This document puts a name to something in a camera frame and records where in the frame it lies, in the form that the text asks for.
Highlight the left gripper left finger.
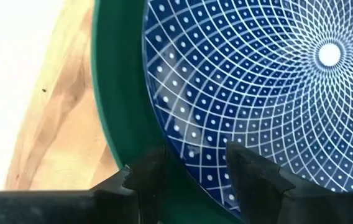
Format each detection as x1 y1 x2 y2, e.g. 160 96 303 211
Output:
0 146 167 224

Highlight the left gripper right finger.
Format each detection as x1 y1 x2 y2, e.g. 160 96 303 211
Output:
226 141 353 224

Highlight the blue net-patterned plate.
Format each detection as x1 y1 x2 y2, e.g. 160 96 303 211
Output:
142 0 353 218

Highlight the green plate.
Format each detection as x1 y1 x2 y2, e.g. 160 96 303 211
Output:
91 0 245 224

